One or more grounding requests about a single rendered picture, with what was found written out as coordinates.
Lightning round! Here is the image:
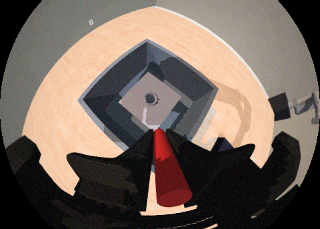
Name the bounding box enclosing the red peg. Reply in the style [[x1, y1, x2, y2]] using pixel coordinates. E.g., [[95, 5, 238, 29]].
[[153, 130, 192, 208]]

